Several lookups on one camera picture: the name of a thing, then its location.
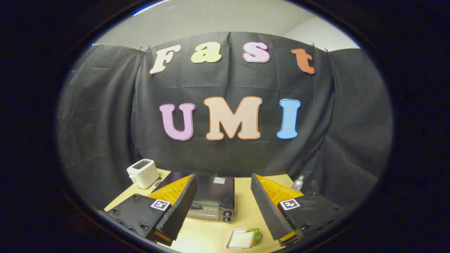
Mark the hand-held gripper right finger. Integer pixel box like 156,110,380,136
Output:
251,173,343,246

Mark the black backdrop cloth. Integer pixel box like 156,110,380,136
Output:
58,32,393,211

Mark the white bread lettuce sandwich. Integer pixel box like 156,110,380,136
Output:
230,228,263,248

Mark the white pop-up toaster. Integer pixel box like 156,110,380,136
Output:
127,159,160,189

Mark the black toaster oven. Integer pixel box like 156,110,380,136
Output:
156,171,236,223

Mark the white bottle with pink label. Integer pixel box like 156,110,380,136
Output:
291,175,304,193

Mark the white rectangular tray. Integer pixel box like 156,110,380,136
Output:
225,228,263,251

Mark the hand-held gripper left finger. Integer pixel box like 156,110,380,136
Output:
104,174,198,246

